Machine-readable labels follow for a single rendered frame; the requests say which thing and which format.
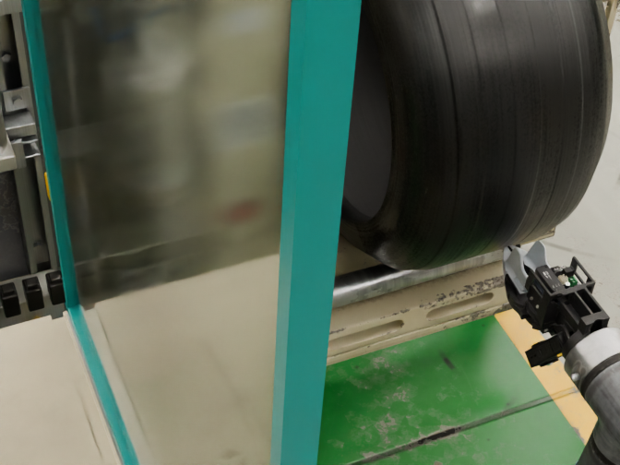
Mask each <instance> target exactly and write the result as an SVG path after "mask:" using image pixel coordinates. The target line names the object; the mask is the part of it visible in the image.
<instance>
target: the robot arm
mask: <svg viewBox="0 0 620 465"><path fill-rule="evenodd" d="M502 264H503V273H504V280H505V288H506V294H507V300H508V302H509V304H510V305H511V307H512V308H513V309H514V310H515V311H516V312H517V313H518V314H519V316H520V319H526V320H527V321H528V322H529V323H530V324H531V325H532V329H536V330H540V331H541V333H542V334H544V333H547V332H549V333H550V335H551V336H552V337H551V338H550V339H548V340H540V341H538V342H537V343H535V344H533V345H532V346H531V348H530V349H529V350H527V351H525V353H526V356H527V358H528V361H529V363H530V366H531V368H532V367H535V366H540V367H543V366H546V365H547V366H549V365H551V364H553V363H555V362H557V361H559V359H558V358H560V357H562V356H563V357H564V358H565V362H564V370H565V371H566V373H567V375H568V376H569V377H570V379H571V380H572V382H573V383H574V384H575V386H576V387H577V389H578V390H579V392H580V394H581V395H582V397H583V398H584V400H586V401H587V403H588V404H589V406H590V407H591V409H592V410H593V412H594V413H595V414H596V416H597V418H598V420H597V422H596V424H595V425H594V428H593V430H592V432H591V434H590V437H589V440H588V442H587V444H586V446H585V447H584V449H583V452H582V454H581V456H580V458H579V460H578V461H577V462H576V464H575V465H620V329H619V328H609V327H608V322H609V319H610V317H609V316H608V315H607V314H606V312H605V311H604V310H603V308H602V307H601V306H600V304H599V303H598V302H597V301H596V299H595V298H594V297H593V296H592V292H593V289H594V286H595V283H596V282H595V280H594V279H593V278H592V277H591V275H590V274H589V273H588V271H587V270H586V269H584V267H583V266H582V265H581V264H580V262H579V261H578V260H577V258H576V257H575V256H573V257H572V261H571V264H570V267H566V266H562V267H559V266H556V267H553V268H551V267H550V266H549V264H548V262H547V258H546V248H545V246H544V244H543V243H542V242H541V241H536V242H535V243H534V244H533V246H532V247H531V249H530V250H529V252H527V251H525V250H523V249H521V248H518V247H516V246H514V245H510V246H507V247H505V248H504V252H503V257H502ZM578 266H579V267H580V269H581V270H582V271H583V272H584V274H585V275H586V276H587V277H588V278H587V280H586V283H585V282H584V281H583V279H582V278H581V277H580V276H579V274H578V273H577V268H578ZM574 274H575V276H576V277H577V278H578V280H579V281H580V282H581V284H579V282H578V281H577V279H576V278H575V277H574Z"/></svg>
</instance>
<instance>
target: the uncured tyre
mask: <svg viewBox="0 0 620 465"><path fill-rule="evenodd" d="M612 103H613V59H612V49H611V41H610V34H609V29H608V23H607V18H606V14H605V10H604V6H603V2H602V0H362V3H361V14H360V23H359V32H358V42H357V52H356V62H355V71H354V81H353V91H352V108H351V119H350V128H349V138H348V148H347V157H346V167H345V176H344V186H343V196H342V205H341V215H340V234H341V235H342V236H343V237H344V238H345V239H346V240H347V241H348V242H349V243H351V244H352V245H353V246H355V247H356V248H358V249H360V250H361V251H363V252H365V253H366V254H367V255H369V256H371V257H373V258H375V259H376V260H378V261H380V262H381V263H383V264H385V265H387V266H389V267H391V268H395V269H401V270H428V269H433V268H439V267H442V266H445V265H448V264H452V263H455V262H459V261H461V260H465V259H468V258H472V257H475V256H480V255H484V254H487V253H491V252H494V251H497V250H500V249H503V248H505V247H507V246H510V245H516V244H522V243H526V242H528V241H532V240H534V239H537V238H539V237H541V236H542V235H544V234H546V233H548V232H549V231H551V230H552V229H553V228H554V227H556V226H557V225H559V224H560V223H561V222H563V221H564V220H565V219H567V218H568V217H569V216H570V215H571V213H572V212H573V211H574V210H575V209H576V207H577V206H578V204H579V203H580V201H581V199H582V198H583V197H584V195H585V193H586V191H587V189H588V187H589V185H590V181H591V179H592V176H593V175H594V172H595V170H596V168H597V165H598V163H599V161H600V158H601V156H602V152H603V149H604V145H605V142H606V138H607V135H608V130H609V125H610V120H611V112H612Z"/></svg>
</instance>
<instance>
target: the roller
mask: <svg viewBox="0 0 620 465"><path fill-rule="evenodd" d="M503 252H504V248H503V249H500V250H497V251H494V252H491V253H487V254H484V255H480V256H475V257H472V258H468V259H465V260H461V261H459V262H455V263H452V264H448V265H445V266H442V267H439V268H433V269H428V270H401V269H395V268H391V267H389V266H387V265H385V264H379V265H376V266H372V267H370V268H364V269H360V270H356V271H354V272H350V273H347V274H343V275H340V276H337V277H335V281H334V292H333V301H332V309H333V308H337V307H340V306H344V305H346V304H352V303H355V302H359V301H362V300H365V299H368V298H371V297H375V296H378V295H381V294H384V293H388V292H394V291H396V290H399V289H403V288H406V287H410V286H412V285H416V284H419V283H423V282H426V281H429V280H434V279H438V278H442V277H445V276H448V275H451V274H455V273H458V272H461V271H464V270H467V269H470V268H476V267H479V266H482V265H485V264H489V263H492V262H496V261H498V260H502V257H503Z"/></svg>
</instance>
